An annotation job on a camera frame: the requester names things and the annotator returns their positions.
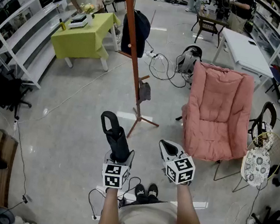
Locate navy blue hanging bag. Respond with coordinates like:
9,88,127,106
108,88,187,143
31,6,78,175
118,8,154,60

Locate brown wooden coat stand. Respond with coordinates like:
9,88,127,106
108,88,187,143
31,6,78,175
84,0,178,143

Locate white rectangular table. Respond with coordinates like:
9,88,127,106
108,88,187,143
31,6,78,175
208,26,280,94

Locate pale flowers in vase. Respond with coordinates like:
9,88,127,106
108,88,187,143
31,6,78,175
197,0,211,15

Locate white floor socket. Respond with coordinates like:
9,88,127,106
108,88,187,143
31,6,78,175
246,213,260,224

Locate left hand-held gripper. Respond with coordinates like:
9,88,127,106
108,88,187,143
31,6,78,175
99,146,136,191

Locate person's right forearm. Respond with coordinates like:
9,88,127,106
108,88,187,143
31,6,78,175
170,182,209,224

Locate thin black floor cable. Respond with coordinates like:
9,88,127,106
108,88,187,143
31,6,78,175
2,120,40,205

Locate small grey hanging pouch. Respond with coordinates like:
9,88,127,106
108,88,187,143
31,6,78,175
136,80,154,103

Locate pink padded lounge chair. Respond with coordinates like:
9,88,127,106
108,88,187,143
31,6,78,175
170,59,260,167

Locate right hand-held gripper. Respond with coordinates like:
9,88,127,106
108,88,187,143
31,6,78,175
153,138,200,187

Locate black chair with floral cushion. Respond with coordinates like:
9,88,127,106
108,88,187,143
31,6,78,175
245,99,279,151

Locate person's left black shoe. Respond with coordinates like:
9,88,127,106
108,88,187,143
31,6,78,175
134,183,147,199

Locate person's black shoe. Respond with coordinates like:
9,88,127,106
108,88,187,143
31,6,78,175
134,183,147,199
147,183,160,198

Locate dark metal side table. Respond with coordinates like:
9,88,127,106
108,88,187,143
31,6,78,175
189,9,231,48

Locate wire chair with floral cushion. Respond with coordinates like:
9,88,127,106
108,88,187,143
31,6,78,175
232,128,280,199

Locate person's left forearm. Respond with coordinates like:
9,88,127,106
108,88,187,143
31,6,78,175
97,186,126,224

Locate brown wooden bench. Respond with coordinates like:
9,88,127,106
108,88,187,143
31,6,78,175
0,129,21,210

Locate yellow flower bouquet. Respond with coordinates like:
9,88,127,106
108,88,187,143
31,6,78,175
77,2,97,27

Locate black office chair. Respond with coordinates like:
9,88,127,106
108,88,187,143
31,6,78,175
0,64,38,123

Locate white curved shelving unit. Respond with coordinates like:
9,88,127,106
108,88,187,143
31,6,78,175
0,0,79,94

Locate grey backpack device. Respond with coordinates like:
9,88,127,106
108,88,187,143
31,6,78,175
175,42,205,77

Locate yellow bottle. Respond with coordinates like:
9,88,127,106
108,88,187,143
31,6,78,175
57,18,67,31

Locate person's black trousers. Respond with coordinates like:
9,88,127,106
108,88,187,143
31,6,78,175
118,189,169,215

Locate black umbrella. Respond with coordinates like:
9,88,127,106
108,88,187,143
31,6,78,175
94,110,136,164

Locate person's right black shoe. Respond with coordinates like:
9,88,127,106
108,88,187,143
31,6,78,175
147,183,160,198

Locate long white floor cable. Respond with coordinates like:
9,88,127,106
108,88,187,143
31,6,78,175
17,42,133,139

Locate white power strip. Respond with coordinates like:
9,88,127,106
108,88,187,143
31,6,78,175
145,50,165,61

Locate table with green cloth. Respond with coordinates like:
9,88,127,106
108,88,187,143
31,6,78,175
46,4,123,75

